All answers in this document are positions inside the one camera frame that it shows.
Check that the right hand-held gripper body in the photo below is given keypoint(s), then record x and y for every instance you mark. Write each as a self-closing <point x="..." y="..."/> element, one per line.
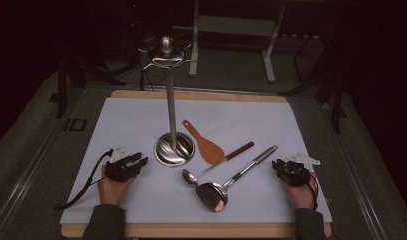
<point x="296" y="171"/>

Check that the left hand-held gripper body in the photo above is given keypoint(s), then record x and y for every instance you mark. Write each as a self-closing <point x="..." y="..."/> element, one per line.
<point x="119" y="170"/>

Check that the steel utensil stand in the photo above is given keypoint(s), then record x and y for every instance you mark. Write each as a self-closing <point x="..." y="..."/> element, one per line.
<point x="171" y="110"/>

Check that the wooden rice paddle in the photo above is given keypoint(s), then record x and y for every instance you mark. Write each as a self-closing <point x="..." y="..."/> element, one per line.
<point x="209" y="151"/>

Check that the large steel ladle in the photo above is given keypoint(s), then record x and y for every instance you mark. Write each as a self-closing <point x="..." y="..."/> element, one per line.
<point x="211" y="196"/>

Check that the person's left hand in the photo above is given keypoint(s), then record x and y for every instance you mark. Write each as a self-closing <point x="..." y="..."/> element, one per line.
<point x="112" y="191"/>

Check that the person's right hand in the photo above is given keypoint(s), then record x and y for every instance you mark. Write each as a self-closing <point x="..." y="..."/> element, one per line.
<point x="301" y="196"/>

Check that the white paper sheet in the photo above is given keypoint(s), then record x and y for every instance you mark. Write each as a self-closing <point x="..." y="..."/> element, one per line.
<point x="251" y="116"/>

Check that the black floor socket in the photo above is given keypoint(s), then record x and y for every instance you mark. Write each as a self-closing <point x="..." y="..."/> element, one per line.
<point x="75" y="124"/>

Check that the black metal stand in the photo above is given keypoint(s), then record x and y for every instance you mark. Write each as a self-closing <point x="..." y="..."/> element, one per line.
<point x="337" y="100"/>

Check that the black tripod stand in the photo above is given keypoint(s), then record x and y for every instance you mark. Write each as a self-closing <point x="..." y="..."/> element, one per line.
<point x="61" y="90"/>

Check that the white metal frame stand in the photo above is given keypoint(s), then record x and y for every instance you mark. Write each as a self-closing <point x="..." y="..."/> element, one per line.
<point x="236" y="26"/>

